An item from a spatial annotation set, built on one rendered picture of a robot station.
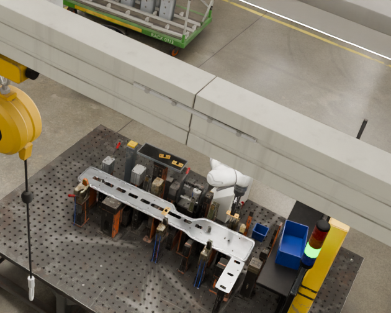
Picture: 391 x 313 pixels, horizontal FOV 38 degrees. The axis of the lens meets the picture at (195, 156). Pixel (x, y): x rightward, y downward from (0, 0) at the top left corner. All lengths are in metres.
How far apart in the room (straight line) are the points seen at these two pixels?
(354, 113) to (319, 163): 6.68
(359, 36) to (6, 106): 0.93
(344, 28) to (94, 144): 3.63
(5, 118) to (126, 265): 2.90
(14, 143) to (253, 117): 0.60
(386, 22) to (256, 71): 6.28
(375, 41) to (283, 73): 6.34
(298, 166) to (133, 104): 0.32
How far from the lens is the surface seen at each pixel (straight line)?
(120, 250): 4.17
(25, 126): 1.30
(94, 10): 8.03
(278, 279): 3.81
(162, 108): 0.99
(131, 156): 4.34
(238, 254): 3.90
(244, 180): 3.50
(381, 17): 1.58
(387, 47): 1.61
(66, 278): 4.01
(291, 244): 4.03
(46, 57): 1.11
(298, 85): 7.76
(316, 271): 3.10
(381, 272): 5.64
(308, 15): 1.64
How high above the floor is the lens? 3.91
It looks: 40 degrees down
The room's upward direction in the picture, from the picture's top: 12 degrees clockwise
